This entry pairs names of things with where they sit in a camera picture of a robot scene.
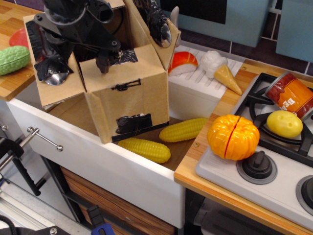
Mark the metal clamp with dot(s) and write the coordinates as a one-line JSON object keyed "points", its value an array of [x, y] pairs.
{"points": [[13, 150]]}

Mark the white toy stove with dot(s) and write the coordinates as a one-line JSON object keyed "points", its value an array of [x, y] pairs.
{"points": [[279, 176]]}

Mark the yellow toy potato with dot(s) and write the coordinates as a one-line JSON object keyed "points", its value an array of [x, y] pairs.
{"points": [[284, 124]]}

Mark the green toy cucumber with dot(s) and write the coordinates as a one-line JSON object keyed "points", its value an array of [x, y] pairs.
{"points": [[13, 59]]}

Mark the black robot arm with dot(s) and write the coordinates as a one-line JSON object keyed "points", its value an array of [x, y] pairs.
{"points": [[68, 10]]}

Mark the black stove knob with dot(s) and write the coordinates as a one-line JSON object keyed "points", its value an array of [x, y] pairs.
{"points": [[258, 169], [304, 193]]}

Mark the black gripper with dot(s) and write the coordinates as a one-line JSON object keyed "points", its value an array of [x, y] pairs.
{"points": [[86, 30]]}

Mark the grey toy faucet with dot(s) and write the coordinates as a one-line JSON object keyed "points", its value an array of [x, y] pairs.
{"points": [[174, 16]]}

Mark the red toy plate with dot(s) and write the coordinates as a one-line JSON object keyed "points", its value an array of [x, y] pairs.
{"points": [[19, 38]]}

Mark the yellow toy corn back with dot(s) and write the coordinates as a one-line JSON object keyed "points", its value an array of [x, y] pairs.
{"points": [[183, 131]]}

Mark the blue black clamp handle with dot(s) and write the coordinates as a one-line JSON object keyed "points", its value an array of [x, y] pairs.
{"points": [[100, 227]]}

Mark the black stove knob left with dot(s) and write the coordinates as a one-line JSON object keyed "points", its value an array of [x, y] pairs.
{"points": [[258, 169]]}

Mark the metal spoon on flap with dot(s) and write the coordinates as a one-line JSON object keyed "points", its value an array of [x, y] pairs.
{"points": [[165, 37]]}

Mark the black stove grate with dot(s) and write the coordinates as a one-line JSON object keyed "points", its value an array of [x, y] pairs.
{"points": [[256, 106]]}

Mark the small cardboard box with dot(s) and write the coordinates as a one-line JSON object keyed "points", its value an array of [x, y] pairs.
{"points": [[130, 98]]}

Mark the black stove knob right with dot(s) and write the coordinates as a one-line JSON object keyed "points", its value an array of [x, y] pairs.
{"points": [[304, 193]]}

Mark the toy ice cream cone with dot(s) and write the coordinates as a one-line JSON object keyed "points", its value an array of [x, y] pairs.
{"points": [[216, 66]]}

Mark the toy salmon sushi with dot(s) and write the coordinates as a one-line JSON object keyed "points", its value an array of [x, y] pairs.
{"points": [[182, 62]]}

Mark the yellow toy corn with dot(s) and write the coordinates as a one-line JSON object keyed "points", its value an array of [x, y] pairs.
{"points": [[183, 131], [150, 150]]}

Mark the yellow toy corn front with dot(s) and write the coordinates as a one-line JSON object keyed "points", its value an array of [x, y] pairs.
{"points": [[150, 150]]}

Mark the metal spoon left flap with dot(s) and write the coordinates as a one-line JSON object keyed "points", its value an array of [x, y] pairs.
{"points": [[56, 79]]}

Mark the red bean can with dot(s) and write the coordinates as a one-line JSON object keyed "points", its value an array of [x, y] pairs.
{"points": [[290, 94]]}

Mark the orange toy pumpkin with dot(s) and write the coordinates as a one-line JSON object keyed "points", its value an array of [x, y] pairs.
{"points": [[233, 137]]}

